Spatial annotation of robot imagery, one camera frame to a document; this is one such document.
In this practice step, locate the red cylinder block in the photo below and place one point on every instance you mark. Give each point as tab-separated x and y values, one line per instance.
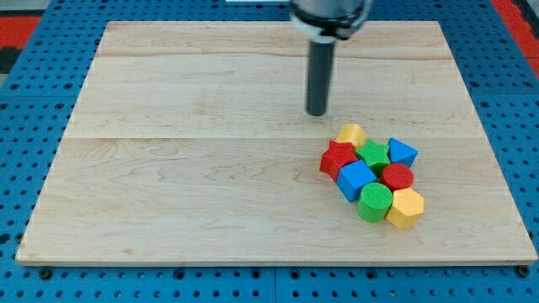
397	176

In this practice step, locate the light wooden board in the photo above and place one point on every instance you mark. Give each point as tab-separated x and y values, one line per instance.
189	146

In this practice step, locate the green star block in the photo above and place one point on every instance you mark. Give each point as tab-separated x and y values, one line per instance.
375	155

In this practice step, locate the blue triangular block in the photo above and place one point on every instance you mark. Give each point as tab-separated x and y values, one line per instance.
401	152

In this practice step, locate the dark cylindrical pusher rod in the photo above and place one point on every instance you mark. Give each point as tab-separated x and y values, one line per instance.
319	74

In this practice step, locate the yellow rounded block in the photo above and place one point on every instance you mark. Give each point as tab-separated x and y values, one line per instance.
352	133

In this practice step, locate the blue cube block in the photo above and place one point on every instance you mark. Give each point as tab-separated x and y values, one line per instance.
353	178

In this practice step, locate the yellow hexagon block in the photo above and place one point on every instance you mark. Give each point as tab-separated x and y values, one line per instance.
406	209

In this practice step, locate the green cylinder block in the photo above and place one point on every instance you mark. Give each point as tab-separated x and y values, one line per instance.
374	201

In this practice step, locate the red star block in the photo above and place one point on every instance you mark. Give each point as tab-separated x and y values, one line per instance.
338	155

